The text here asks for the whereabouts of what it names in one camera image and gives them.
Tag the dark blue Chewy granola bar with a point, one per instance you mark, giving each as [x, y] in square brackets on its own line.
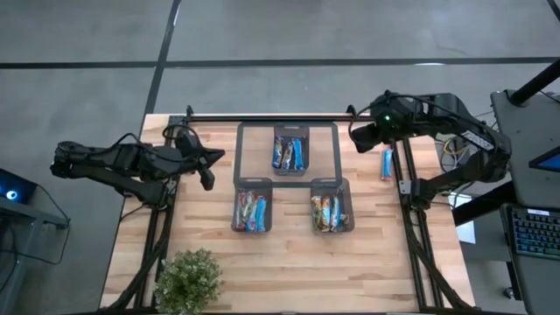
[277, 151]

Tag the orange blue granola bar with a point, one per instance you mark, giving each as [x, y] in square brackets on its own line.
[326, 212]

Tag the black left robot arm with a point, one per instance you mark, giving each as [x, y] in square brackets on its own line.
[109, 162]

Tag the artificial white-flowered potted plant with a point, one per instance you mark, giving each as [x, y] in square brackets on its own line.
[188, 280]

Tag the white paper sheet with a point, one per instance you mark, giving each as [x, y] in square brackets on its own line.
[464, 223]

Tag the blue lit screen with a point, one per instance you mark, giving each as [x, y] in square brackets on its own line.
[549, 163]

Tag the grey translucent plastic bin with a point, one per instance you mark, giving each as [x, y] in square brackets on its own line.
[254, 184]
[291, 130]
[332, 184]

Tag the snack bars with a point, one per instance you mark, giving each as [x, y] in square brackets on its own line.
[317, 214]

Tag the black clamp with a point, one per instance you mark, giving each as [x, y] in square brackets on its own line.
[189, 111]
[351, 109]

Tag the black pole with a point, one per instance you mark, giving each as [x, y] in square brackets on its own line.
[536, 83]

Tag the grey side desk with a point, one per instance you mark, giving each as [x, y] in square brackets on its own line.
[520, 127]

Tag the black keyboard with tray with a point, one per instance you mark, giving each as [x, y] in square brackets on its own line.
[534, 280]

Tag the backlit rainbow keyboard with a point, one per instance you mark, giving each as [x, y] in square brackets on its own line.
[536, 232]

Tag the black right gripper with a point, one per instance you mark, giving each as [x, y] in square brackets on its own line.
[394, 118]

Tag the grey computer stand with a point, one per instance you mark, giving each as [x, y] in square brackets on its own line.
[39, 236]

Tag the silver mounting plate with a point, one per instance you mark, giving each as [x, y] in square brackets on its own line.
[404, 187]

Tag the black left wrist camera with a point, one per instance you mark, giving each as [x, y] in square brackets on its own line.
[187, 142]

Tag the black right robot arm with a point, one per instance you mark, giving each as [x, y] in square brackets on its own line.
[472, 140]

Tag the tan mat with dark border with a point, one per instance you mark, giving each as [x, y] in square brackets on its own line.
[254, 153]

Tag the green Chewy chocolate chip bar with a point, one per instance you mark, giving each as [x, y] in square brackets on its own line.
[240, 210]

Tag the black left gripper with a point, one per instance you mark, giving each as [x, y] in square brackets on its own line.
[184, 164]

